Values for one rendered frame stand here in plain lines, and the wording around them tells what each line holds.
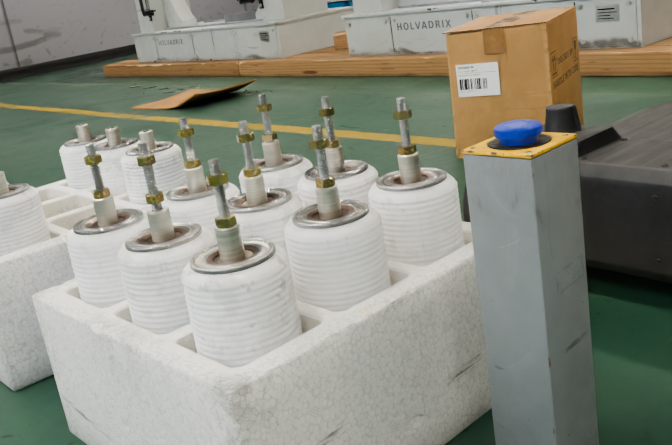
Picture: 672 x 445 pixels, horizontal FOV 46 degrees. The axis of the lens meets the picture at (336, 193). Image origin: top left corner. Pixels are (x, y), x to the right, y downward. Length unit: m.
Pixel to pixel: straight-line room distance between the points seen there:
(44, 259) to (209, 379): 0.53
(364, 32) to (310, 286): 2.89
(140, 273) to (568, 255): 0.39
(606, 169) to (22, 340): 0.80
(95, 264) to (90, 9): 6.71
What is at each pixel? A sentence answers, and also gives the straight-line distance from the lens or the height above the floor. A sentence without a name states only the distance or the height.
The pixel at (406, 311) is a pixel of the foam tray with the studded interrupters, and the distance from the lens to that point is 0.75.
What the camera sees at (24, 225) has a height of 0.21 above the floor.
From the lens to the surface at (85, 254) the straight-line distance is 0.87.
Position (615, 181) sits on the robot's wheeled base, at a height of 0.17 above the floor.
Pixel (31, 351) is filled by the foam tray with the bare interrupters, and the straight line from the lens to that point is 1.17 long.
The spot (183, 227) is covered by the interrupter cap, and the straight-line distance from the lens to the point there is 0.81.
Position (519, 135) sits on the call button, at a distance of 0.66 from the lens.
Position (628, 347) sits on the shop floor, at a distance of 1.01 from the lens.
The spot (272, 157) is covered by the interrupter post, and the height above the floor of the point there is 0.26.
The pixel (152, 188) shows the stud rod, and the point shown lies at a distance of 0.78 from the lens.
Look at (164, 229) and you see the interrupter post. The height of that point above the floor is 0.26.
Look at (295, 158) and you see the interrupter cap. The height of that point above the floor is 0.25.
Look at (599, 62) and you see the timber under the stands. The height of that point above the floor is 0.05.
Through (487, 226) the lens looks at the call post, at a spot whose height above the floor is 0.25.
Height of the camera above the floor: 0.48
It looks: 16 degrees down
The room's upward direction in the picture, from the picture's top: 9 degrees counter-clockwise
